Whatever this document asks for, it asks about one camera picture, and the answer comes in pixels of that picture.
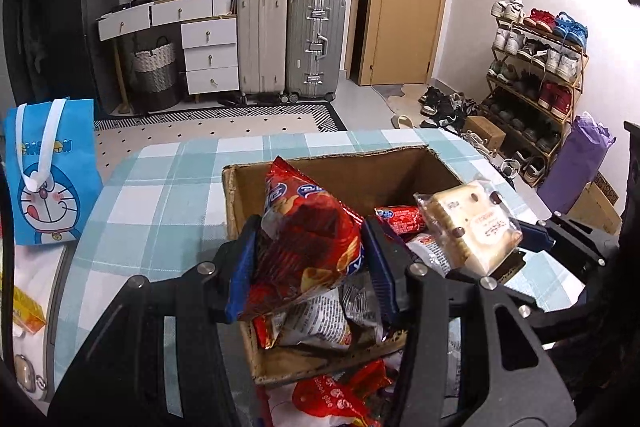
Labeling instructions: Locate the blue cartoon tote bag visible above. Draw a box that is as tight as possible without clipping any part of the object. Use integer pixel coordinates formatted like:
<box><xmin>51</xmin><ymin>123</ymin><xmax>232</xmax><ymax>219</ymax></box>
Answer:
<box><xmin>4</xmin><ymin>97</ymin><xmax>103</xmax><ymax>248</ymax></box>

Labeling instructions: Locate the wooden shoe rack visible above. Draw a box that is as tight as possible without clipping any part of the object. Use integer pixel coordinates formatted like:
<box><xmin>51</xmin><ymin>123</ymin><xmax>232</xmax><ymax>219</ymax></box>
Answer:
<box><xmin>487</xmin><ymin>14</ymin><xmax>590</xmax><ymax>188</ymax></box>

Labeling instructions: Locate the wicker basket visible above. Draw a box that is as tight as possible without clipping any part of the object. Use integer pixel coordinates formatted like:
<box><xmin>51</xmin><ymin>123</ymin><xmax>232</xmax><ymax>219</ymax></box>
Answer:
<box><xmin>131</xmin><ymin>36</ymin><xmax>181</xmax><ymax>112</ymax></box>

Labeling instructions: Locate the white side table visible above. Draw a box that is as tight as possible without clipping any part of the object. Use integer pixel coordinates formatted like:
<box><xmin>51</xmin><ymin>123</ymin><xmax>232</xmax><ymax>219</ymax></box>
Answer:
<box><xmin>0</xmin><ymin>232</ymin><xmax>76</xmax><ymax>403</ymax></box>

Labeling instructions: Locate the grey refrigerator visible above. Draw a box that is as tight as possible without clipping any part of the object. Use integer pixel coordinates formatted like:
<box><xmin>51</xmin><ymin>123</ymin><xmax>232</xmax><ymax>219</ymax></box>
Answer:
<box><xmin>42</xmin><ymin>0</ymin><xmax>123</xmax><ymax>115</ymax></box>

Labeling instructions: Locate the beige suitcase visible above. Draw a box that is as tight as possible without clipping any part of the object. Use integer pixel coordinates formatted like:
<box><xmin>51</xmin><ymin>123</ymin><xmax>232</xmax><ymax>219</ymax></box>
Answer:
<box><xmin>236</xmin><ymin>0</ymin><xmax>289</xmax><ymax>98</ymax></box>

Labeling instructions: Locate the small cardboard box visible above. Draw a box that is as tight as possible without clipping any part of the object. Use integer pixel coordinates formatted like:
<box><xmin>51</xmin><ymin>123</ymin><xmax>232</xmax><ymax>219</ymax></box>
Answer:
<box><xmin>462</xmin><ymin>116</ymin><xmax>507</xmax><ymax>151</ymax></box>

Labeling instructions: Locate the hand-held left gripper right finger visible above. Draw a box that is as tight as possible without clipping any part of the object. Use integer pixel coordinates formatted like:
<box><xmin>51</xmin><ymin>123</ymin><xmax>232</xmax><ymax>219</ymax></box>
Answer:
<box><xmin>361</xmin><ymin>217</ymin><xmax>578</xmax><ymax>427</ymax></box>

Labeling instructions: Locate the brown cardboard box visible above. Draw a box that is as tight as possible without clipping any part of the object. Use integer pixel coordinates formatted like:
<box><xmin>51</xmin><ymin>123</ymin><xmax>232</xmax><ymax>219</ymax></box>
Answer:
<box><xmin>221</xmin><ymin>146</ymin><xmax>466</xmax><ymax>388</ymax></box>

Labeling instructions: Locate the pile of floor shoes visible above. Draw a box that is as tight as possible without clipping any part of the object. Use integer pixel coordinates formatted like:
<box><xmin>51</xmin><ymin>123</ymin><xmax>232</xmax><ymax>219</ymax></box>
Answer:
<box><xmin>419</xmin><ymin>87</ymin><xmax>483</xmax><ymax>142</ymax></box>

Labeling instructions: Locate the narrow red snack packet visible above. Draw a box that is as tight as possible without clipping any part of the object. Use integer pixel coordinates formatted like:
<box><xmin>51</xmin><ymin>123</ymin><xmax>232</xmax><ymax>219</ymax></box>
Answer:
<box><xmin>252</xmin><ymin>314</ymin><xmax>281</xmax><ymax>348</ymax></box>

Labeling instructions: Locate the earbuds case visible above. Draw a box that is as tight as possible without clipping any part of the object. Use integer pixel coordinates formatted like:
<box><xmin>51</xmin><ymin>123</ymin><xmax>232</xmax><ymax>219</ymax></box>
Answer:
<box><xmin>14</xmin><ymin>353</ymin><xmax>43</xmax><ymax>393</ymax></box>

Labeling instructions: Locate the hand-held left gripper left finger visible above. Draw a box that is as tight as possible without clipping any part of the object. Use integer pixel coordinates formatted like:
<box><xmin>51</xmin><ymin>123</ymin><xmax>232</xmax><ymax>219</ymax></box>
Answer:
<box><xmin>47</xmin><ymin>214</ymin><xmax>263</xmax><ymax>427</ymax></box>

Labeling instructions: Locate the small red blue snack packet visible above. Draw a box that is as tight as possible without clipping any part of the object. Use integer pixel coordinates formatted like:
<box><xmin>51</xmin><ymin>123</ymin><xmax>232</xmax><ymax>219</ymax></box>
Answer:
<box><xmin>375</xmin><ymin>205</ymin><xmax>427</xmax><ymax>236</ymax></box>

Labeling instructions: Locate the clear bread packet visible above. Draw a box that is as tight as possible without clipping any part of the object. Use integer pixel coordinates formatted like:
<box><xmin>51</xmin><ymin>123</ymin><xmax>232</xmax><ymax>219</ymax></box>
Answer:
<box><xmin>414</xmin><ymin>179</ymin><xmax>524</xmax><ymax>276</ymax></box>

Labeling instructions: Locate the white vanity desk with drawers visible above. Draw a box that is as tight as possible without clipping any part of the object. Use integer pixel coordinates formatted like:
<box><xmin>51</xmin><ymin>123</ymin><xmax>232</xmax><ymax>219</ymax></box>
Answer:
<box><xmin>97</xmin><ymin>0</ymin><xmax>240</xmax><ymax>96</ymax></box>

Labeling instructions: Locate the shoe rack with shoes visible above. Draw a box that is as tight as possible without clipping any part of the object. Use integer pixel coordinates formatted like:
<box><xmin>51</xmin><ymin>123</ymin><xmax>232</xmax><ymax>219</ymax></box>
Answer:
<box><xmin>490</xmin><ymin>0</ymin><xmax>588</xmax><ymax>185</ymax></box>

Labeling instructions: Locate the small silver snack packet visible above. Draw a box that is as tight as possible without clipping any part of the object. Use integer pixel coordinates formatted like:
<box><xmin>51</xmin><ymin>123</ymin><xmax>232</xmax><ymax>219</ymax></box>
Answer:
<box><xmin>340</xmin><ymin>277</ymin><xmax>386</xmax><ymax>343</ymax></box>

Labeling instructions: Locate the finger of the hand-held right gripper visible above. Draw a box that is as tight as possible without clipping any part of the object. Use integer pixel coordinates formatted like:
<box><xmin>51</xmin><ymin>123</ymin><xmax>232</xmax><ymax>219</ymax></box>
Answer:
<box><xmin>515</xmin><ymin>213</ymin><xmax>621</xmax><ymax>265</ymax></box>
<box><xmin>492</xmin><ymin>251</ymin><xmax>528</xmax><ymax>285</ymax></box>

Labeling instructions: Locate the grey door mat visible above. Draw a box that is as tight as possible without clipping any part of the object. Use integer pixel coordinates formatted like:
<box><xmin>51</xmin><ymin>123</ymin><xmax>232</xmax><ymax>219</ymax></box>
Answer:
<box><xmin>372</xmin><ymin>83</ymin><xmax>431</xmax><ymax>100</ymax></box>

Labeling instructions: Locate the flat brown printed box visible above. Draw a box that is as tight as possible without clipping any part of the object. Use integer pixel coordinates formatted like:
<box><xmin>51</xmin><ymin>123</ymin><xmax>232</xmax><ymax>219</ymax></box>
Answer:
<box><xmin>570</xmin><ymin>172</ymin><xmax>623</xmax><ymax>235</ymax></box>

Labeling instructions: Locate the patterned rug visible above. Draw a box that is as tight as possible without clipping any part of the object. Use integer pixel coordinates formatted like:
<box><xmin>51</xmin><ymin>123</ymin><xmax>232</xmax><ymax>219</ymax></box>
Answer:
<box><xmin>92</xmin><ymin>103</ymin><xmax>348</xmax><ymax>188</ymax></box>

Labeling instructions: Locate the silver suitcase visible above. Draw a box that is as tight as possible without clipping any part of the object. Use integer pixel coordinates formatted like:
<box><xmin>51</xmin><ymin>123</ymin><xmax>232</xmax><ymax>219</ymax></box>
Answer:
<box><xmin>286</xmin><ymin>0</ymin><xmax>347</xmax><ymax>102</ymax></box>

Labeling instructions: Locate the purple bag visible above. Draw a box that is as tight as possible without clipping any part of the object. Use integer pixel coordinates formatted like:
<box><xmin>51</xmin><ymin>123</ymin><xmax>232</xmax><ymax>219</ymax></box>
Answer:
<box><xmin>537</xmin><ymin>112</ymin><xmax>615</xmax><ymax>215</ymax></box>

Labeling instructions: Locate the red chips bag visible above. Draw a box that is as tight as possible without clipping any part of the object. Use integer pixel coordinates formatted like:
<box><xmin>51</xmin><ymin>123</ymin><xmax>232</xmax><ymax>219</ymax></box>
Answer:
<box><xmin>239</xmin><ymin>157</ymin><xmax>366</xmax><ymax>323</ymax></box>

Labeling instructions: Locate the yellow carton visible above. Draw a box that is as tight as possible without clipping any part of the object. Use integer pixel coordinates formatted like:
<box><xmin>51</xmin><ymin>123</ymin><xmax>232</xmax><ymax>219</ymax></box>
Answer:
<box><xmin>0</xmin><ymin>279</ymin><xmax>47</xmax><ymax>334</ymax></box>

